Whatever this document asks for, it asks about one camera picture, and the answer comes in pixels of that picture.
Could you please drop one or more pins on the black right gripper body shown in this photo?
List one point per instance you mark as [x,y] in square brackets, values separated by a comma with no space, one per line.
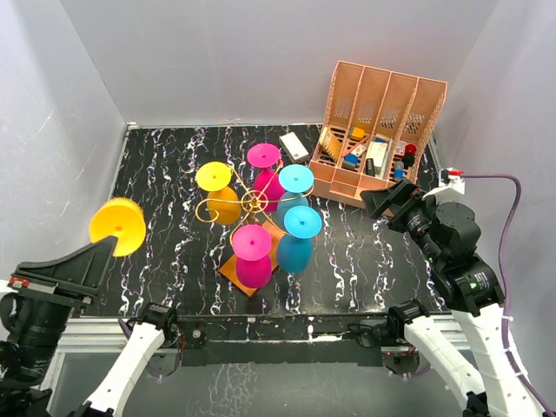
[415,220]

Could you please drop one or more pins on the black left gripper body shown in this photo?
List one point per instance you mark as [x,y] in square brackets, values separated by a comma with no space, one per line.
[37,324]

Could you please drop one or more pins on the yellow wine glass front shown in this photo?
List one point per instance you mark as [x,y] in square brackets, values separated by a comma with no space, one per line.
[122,218]

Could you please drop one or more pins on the yellow wine glass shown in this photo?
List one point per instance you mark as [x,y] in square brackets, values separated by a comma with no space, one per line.
[122,218]
[223,205]

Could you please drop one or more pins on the blue wine glass front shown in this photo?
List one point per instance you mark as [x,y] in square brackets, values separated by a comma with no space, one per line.
[295,248]

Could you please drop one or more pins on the yellow wine glass back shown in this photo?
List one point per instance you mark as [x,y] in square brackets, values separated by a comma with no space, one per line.
[223,205]

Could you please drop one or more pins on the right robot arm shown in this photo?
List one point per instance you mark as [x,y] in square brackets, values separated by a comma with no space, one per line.
[495,383]

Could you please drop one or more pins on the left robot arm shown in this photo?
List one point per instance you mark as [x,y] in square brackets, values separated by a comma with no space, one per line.
[122,349]

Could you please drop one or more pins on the light blue wine glass back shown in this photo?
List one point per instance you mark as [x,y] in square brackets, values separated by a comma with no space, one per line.
[296,180]

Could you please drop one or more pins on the magenta wine glass back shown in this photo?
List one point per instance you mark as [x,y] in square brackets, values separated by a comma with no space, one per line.
[265,156]

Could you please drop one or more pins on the magenta wine glass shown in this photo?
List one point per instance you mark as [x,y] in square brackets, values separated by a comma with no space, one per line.
[251,244]
[265,156]

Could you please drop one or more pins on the magenta wine glass front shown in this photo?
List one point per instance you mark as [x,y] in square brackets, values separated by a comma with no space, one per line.
[251,244]

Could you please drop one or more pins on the wooden rack base board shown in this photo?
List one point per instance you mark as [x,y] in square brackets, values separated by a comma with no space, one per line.
[228,268]

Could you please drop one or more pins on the white carton in organizer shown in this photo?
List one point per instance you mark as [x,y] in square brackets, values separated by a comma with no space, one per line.
[376,157]

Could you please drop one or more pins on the orange block in organizer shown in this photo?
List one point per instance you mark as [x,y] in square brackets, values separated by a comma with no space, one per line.
[356,133]

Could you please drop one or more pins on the pink desk file organizer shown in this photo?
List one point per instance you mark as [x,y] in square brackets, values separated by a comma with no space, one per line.
[389,105]

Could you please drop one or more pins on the white small box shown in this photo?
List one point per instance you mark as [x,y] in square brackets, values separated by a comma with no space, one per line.
[293,147]

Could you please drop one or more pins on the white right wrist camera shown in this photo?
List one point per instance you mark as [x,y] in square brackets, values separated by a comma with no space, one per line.
[451,186]

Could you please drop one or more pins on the gold wire wine glass rack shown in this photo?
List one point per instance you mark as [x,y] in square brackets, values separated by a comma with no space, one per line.
[251,201]

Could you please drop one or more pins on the black mounting rail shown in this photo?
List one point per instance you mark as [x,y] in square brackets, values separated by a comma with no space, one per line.
[280,339]

